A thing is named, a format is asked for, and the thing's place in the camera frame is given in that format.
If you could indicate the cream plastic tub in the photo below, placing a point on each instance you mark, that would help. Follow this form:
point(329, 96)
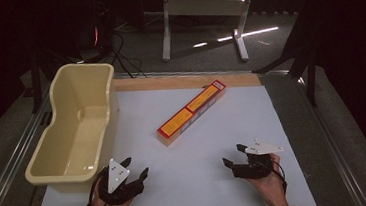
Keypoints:
point(74, 146)

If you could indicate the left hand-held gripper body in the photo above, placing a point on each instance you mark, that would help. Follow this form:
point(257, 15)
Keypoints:
point(117, 177)

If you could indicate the black metal stand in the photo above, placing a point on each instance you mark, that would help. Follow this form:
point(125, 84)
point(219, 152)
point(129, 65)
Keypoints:
point(309, 72)
point(36, 85)

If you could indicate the white metal table frame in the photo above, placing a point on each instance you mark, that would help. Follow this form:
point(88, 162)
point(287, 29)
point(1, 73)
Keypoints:
point(206, 7)

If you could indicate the metal rail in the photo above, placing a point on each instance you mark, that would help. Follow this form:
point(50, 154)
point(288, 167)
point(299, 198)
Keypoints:
point(12, 164)
point(334, 156)

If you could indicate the dark computer tower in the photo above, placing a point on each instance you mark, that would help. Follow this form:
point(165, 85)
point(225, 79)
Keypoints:
point(101, 19)

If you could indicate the long box with orange label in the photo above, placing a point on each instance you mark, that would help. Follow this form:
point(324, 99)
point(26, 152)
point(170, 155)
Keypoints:
point(190, 112)

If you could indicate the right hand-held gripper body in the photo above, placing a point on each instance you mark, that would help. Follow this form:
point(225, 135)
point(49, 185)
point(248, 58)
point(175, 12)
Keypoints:
point(257, 168)

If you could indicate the person's right hand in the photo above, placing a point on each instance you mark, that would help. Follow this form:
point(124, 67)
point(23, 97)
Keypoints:
point(272, 189)

